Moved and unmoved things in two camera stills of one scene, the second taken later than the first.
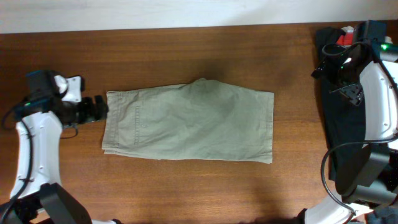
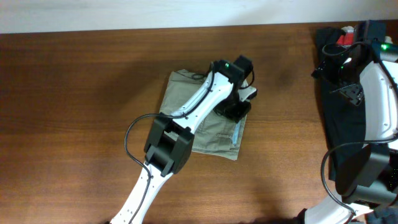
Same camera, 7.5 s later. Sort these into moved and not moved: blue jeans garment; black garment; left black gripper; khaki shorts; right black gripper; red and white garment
Moved: left black gripper; khaki shorts
Not moved: blue jeans garment; black garment; red and white garment; right black gripper
